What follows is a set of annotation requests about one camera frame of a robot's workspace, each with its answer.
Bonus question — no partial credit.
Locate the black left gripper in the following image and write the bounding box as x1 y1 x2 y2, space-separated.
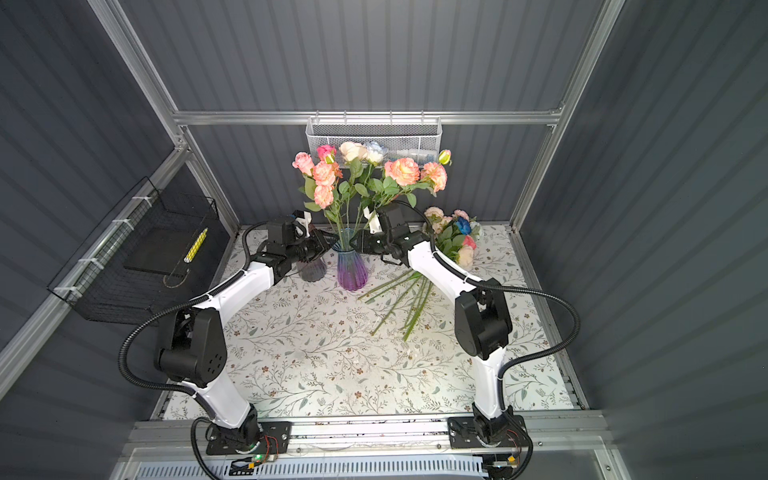
286 229 338 266

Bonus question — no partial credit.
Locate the blue purple glass vase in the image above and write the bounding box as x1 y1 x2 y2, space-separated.
333 228 368 291

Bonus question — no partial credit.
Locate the peach spray rose branch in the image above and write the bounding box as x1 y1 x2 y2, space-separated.
362 149 452 214

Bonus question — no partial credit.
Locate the pink cream spray rose stem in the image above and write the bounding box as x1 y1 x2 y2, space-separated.
292 152 343 236

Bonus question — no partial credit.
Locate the white rose stem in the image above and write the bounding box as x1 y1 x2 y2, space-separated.
364 141 387 165

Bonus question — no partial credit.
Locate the hot pink rose stem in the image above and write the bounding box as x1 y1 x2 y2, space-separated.
316 144 337 164

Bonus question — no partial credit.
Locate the red glass vase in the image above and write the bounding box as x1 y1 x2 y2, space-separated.
297 255 327 283

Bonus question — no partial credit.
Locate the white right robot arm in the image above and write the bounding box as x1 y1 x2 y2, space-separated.
351 205 512 446

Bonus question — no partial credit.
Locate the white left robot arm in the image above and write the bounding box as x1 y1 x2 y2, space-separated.
155 230 330 453

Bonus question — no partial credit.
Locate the pile of artificial flowers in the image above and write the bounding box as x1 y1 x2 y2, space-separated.
377 218 495 356

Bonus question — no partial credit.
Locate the floral patterned table mat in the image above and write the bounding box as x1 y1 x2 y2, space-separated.
224 223 576 417

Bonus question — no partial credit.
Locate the yellow tool in basket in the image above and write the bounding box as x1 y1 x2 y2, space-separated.
183 227 208 264

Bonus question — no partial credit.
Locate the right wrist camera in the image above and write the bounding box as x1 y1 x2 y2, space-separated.
363 207 383 235

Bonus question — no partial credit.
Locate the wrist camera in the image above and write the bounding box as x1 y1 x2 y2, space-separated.
363 207 383 235
266 210 312 246

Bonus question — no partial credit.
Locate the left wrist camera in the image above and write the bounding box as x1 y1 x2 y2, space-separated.
266 210 312 246

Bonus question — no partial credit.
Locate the white wire wall basket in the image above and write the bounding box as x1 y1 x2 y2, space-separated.
305 115 443 164

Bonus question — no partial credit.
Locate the black wire side basket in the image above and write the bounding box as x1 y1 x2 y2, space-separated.
48 182 230 325

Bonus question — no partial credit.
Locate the left black corrugated cable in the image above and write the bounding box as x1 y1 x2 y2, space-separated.
117 221 271 480

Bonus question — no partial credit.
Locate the black corrugated cable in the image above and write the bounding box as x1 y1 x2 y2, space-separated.
395 200 582 480
117 221 271 480

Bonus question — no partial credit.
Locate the right black corrugated cable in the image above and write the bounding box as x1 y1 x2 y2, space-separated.
395 200 582 480

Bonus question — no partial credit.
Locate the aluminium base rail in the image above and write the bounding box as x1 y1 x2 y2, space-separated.
120 410 614 460

